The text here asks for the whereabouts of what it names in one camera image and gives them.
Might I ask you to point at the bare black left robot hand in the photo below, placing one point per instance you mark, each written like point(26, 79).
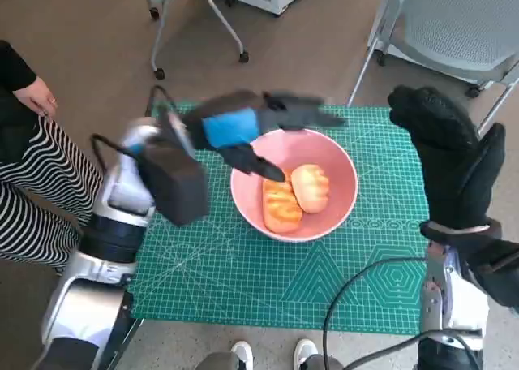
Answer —
point(231, 126)

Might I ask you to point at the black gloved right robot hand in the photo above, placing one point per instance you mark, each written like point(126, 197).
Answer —
point(454, 171)

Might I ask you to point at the long toy bread loaf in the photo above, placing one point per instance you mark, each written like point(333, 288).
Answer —
point(280, 207)

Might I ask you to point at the round toy bread bun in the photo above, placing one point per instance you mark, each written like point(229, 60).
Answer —
point(310, 187)

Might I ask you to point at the pink bowl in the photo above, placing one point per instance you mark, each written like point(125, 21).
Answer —
point(340, 175)

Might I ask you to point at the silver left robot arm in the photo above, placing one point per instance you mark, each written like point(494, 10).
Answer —
point(125, 191)

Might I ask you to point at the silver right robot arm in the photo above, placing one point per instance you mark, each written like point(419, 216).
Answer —
point(458, 305)

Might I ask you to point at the grey mesh chair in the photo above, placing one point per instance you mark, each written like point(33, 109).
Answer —
point(454, 33)

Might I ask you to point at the green cutting mat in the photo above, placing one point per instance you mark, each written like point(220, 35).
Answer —
point(243, 280)

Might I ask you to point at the person's hand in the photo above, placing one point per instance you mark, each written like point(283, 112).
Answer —
point(36, 96)

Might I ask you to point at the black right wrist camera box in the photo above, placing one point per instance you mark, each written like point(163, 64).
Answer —
point(498, 272)

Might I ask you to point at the black table frame bar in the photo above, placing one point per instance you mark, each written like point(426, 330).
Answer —
point(125, 341)

